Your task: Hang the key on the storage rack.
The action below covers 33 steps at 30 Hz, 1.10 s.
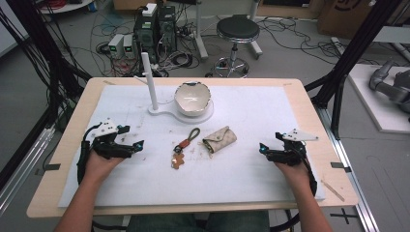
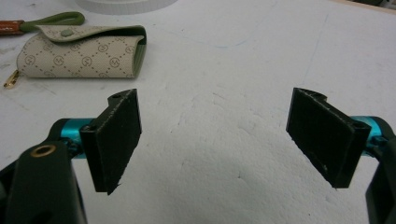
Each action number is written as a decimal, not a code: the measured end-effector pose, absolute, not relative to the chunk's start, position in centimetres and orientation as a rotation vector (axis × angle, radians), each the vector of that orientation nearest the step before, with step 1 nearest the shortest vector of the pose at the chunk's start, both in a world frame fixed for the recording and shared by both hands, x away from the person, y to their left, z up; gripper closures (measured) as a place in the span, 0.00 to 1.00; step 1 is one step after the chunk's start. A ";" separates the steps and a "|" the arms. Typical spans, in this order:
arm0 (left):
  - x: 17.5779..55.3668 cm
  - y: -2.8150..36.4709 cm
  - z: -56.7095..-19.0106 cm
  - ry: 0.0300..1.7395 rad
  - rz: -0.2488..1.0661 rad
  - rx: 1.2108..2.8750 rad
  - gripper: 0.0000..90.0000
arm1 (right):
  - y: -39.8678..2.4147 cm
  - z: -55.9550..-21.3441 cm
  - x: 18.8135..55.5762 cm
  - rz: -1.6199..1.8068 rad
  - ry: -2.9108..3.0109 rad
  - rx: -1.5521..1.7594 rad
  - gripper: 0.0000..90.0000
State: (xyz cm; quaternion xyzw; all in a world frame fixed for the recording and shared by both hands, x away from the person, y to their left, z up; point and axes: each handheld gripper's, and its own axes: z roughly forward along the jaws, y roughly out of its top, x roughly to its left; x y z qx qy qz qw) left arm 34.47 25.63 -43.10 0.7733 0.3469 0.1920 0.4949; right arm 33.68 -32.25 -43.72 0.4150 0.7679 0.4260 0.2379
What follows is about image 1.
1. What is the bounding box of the black frame with cable bundle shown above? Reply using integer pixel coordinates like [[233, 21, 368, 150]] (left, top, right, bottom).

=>
[[0, 0, 93, 131]]

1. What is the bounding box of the white metal stand leg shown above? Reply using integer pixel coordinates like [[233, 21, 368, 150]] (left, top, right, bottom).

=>
[[192, 0, 210, 60], [247, 0, 264, 61]]

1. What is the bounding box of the white floor board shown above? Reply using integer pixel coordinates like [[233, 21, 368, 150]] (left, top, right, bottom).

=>
[[347, 63, 410, 134]]

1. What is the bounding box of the aluminium rail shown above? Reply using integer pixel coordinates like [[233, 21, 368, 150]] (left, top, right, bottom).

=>
[[0, 125, 56, 216], [314, 105, 381, 232]]

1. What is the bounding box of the thin wooden stick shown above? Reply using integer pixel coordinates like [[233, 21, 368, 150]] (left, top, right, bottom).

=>
[[320, 179, 346, 203]]

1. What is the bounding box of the white stand with pole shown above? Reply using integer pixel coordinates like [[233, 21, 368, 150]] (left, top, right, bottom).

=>
[[134, 51, 215, 126]]

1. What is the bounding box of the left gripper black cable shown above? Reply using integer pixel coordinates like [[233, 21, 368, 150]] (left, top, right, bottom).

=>
[[76, 123, 103, 186]]

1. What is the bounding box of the person's left hand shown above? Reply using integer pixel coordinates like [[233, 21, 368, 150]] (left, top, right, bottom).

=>
[[84, 149, 126, 182]]

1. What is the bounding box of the grey power supply unit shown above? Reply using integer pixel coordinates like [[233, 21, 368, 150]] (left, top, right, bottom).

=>
[[123, 34, 135, 59], [107, 33, 126, 59]]

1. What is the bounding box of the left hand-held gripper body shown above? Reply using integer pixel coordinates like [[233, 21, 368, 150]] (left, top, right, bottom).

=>
[[91, 118, 134, 160]]

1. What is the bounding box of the person's right hand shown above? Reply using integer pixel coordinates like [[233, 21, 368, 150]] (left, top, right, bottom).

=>
[[274, 159, 312, 191]]

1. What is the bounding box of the beige key pouch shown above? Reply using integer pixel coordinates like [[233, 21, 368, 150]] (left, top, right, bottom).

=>
[[201, 126, 238, 155]]

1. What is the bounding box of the black metal frame post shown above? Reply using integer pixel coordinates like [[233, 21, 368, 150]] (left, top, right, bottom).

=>
[[304, 0, 404, 140]]

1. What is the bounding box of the black tape strip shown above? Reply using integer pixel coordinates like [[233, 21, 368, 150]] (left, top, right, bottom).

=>
[[330, 161, 353, 174], [34, 162, 62, 177]]

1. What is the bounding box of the brown leather keychain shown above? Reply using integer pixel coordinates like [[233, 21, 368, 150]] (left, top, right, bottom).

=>
[[170, 127, 201, 170]]

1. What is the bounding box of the white table mat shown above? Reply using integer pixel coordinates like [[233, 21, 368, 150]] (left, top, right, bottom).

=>
[[57, 84, 327, 208]]

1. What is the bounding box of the large cardboard box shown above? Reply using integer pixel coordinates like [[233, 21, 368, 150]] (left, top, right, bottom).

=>
[[316, 0, 379, 41]]

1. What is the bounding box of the black computer tower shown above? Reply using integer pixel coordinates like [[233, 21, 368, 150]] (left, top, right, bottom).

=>
[[133, 3, 160, 64], [158, 5, 178, 53]]

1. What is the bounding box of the black round stool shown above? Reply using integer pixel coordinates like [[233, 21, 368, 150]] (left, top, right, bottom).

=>
[[206, 14, 261, 79]]

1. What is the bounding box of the black tape cross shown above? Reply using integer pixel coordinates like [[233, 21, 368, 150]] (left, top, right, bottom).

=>
[[330, 207, 359, 225]]

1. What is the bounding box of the white ceramic bowl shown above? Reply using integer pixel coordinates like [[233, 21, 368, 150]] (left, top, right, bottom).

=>
[[173, 80, 213, 118]]

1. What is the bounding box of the tangle of floor cables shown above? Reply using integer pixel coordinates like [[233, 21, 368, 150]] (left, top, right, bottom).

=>
[[90, 6, 202, 78]]

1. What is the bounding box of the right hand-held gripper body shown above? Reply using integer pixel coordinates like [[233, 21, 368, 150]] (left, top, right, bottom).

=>
[[266, 128, 320, 167]]

